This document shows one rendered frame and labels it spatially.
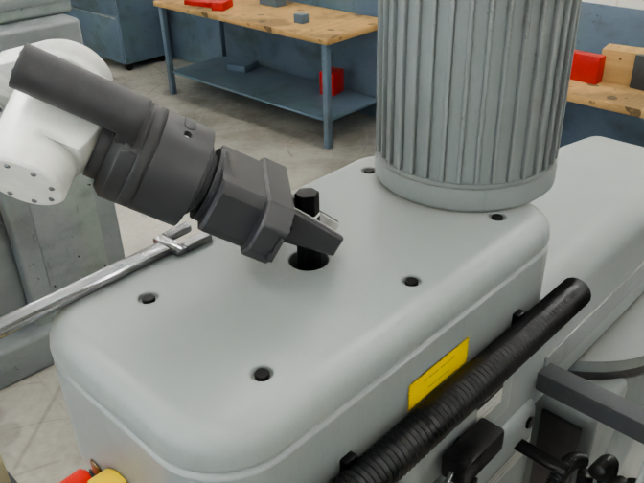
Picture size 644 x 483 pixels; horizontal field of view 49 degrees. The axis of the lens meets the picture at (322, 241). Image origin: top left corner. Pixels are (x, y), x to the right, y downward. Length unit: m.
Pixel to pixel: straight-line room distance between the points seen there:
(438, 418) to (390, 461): 0.06
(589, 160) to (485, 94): 0.55
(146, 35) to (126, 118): 7.59
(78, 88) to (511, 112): 0.39
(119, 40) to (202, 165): 7.46
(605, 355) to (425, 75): 0.57
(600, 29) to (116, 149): 4.67
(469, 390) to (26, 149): 0.41
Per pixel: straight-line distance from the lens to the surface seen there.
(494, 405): 0.83
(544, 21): 0.69
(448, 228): 0.71
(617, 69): 4.57
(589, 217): 1.05
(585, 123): 5.29
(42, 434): 3.39
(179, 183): 0.57
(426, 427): 0.61
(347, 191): 0.78
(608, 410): 0.93
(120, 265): 0.66
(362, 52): 6.28
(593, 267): 0.99
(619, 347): 1.15
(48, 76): 0.55
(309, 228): 0.62
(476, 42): 0.68
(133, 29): 8.04
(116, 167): 0.57
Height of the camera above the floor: 2.24
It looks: 30 degrees down
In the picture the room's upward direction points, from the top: 2 degrees counter-clockwise
